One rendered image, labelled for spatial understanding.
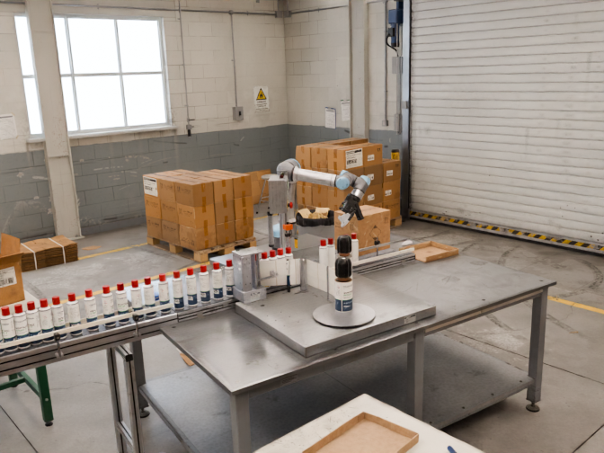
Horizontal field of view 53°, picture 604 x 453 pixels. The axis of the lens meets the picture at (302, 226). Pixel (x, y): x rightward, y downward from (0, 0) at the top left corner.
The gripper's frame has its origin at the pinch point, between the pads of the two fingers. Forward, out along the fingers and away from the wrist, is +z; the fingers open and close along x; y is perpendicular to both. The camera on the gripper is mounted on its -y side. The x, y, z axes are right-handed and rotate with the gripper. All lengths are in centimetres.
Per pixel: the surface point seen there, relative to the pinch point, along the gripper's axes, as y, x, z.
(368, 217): -19.8, -14.1, -21.7
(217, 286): 54, 13, 76
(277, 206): 49, 16, 21
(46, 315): 119, 20, 132
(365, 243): -28.7, -18.2, -7.1
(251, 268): 46, 23, 60
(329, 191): -112, -318, -151
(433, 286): -48, 45, 13
